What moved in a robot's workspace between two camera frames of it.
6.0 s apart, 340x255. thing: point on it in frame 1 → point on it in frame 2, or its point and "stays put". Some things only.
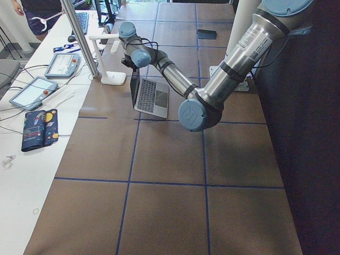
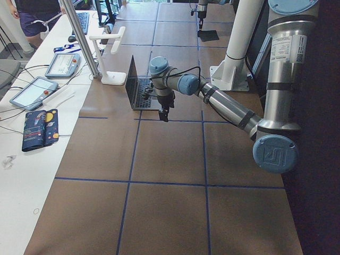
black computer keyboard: (83, 17) stays put
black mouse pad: (207, 34) stays put
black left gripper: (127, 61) → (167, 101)
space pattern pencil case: (40, 128) stays put
